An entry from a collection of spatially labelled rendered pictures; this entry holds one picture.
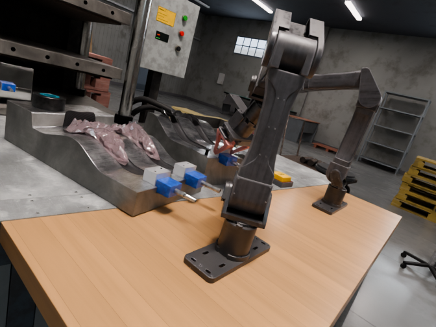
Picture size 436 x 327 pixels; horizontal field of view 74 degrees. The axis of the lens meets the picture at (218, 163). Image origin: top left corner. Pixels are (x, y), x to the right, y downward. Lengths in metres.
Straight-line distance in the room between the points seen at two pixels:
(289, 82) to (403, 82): 9.89
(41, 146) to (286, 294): 0.66
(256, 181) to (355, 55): 10.40
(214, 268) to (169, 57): 1.37
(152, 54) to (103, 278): 1.35
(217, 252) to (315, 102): 10.45
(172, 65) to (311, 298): 1.44
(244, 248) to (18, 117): 0.67
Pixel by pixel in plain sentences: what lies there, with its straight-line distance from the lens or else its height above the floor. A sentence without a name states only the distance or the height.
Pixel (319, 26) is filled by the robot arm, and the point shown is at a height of 1.24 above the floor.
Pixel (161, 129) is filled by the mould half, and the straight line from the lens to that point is 1.03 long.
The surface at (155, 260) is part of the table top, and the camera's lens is 0.51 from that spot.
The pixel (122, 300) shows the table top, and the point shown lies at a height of 0.80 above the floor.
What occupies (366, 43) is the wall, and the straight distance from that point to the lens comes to 10.87.
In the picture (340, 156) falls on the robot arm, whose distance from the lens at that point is 1.05.
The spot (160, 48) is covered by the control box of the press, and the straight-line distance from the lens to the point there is 1.69.
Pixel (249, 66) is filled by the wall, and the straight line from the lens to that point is 12.47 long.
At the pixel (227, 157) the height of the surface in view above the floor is 0.90.
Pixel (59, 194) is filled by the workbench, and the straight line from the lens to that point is 0.68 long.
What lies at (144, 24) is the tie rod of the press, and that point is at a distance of 1.49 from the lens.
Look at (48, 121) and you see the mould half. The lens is 0.89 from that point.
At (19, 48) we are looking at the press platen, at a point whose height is 1.02.
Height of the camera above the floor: 1.10
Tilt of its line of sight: 15 degrees down
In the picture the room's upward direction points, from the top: 16 degrees clockwise
